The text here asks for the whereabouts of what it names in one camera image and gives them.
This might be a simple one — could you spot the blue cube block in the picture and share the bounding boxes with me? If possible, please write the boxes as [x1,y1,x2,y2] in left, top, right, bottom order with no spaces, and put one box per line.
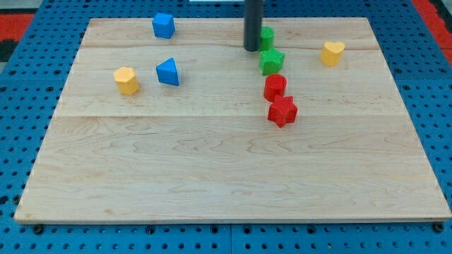
[152,13,175,39]

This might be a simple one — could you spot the red star block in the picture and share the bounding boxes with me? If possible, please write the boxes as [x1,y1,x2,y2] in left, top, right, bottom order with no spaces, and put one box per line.
[268,95,298,128]

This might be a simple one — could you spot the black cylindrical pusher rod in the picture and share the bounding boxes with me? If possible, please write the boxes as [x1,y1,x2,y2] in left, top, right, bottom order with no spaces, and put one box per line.
[243,0,264,52]

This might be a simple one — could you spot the yellow hexagon block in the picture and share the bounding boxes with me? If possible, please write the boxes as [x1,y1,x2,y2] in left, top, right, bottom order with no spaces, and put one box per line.
[114,66,140,95]

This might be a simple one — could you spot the wooden board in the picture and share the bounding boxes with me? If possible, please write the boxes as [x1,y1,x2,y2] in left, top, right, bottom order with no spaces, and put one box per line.
[15,18,451,224]

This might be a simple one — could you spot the blue triangle block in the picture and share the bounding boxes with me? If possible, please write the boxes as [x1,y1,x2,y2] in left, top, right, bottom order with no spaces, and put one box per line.
[156,58,179,86]

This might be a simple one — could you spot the yellow heart block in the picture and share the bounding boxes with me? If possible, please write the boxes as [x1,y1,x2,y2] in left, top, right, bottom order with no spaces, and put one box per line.
[320,41,345,66]

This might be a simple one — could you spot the red cylinder block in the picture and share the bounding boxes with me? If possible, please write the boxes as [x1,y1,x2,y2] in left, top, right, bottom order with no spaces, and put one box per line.
[263,73,287,102]

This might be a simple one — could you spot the green cylinder block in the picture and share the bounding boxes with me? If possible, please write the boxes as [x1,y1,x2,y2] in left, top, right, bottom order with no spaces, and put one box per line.
[259,26,275,52]

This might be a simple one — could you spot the green star block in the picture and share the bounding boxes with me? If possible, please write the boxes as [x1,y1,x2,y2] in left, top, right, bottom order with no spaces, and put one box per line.
[259,48,285,75]

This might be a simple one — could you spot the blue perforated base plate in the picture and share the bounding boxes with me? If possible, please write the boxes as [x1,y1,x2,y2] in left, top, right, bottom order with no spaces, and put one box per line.
[1,0,451,253]

